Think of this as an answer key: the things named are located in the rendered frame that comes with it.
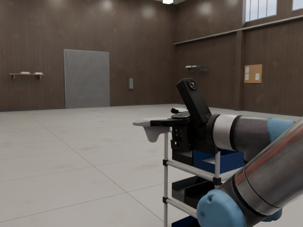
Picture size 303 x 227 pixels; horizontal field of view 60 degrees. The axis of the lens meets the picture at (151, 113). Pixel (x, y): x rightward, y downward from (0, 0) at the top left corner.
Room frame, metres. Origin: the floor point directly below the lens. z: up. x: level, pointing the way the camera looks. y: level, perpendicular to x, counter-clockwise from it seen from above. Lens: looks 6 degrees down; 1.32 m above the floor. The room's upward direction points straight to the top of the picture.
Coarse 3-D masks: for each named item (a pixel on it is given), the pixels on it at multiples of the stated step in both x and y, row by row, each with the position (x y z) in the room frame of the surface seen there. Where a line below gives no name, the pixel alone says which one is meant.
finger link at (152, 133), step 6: (138, 120) 0.63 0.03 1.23; (144, 120) 0.62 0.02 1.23; (150, 120) 0.61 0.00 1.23; (144, 126) 0.62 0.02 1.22; (150, 126) 0.61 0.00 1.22; (162, 126) 0.62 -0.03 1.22; (150, 132) 0.62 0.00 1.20; (156, 132) 0.62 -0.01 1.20; (162, 132) 0.62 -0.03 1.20; (150, 138) 0.63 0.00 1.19; (156, 138) 0.62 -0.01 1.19
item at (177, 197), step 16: (176, 160) 1.86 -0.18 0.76; (192, 160) 1.73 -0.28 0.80; (208, 160) 1.76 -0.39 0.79; (224, 160) 1.60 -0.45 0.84; (240, 160) 1.70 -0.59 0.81; (208, 176) 1.56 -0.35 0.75; (224, 176) 1.56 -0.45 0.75; (176, 192) 1.85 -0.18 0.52; (192, 192) 1.82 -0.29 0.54; (192, 208) 1.71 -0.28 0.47; (176, 224) 1.92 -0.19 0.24; (192, 224) 2.02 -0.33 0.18
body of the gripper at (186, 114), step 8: (184, 112) 0.64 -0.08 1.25; (184, 120) 0.59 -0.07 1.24; (192, 120) 0.59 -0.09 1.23; (208, 120) 0.55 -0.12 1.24; (176, 128) 0.62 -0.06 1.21; (184, 128) 0.59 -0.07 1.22; (192, 128) 0.60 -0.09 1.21; (200, 128) 0.58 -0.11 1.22; (208, 128) 0.54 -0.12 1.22; (176, 136) 0.62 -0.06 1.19; (184, 136) 0.59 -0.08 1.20; (192, 136) 0.60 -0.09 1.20; (200, 136) 0.59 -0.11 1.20; (208, 136) 0.54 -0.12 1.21; (176, 144) 0.62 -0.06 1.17; (184, 144) 0.59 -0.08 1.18; (192, 144) 0.60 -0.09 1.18; (200, 144) 0.58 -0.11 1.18; (208, 144) 0.57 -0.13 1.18; (208, 152) 0.57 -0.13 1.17; (216, 152) 0.56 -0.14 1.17
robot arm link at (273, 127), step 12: (240, 120) 0.51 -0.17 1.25; (252, 120) 0.49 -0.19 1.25; (264, 120) 0.48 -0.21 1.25; (276, 120) 0.47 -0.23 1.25; (288, 120) 0.46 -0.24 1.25; (240, 132) 0.49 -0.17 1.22; (252, 132) 0.48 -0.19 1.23; (264, 132) 0.46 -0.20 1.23; (276, 132) 0.45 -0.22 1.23; (240, 144) 0.49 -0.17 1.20; (252, 144) 0.47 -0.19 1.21; (264, 144) 0.46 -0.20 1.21; (252, 156) 0.47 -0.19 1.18
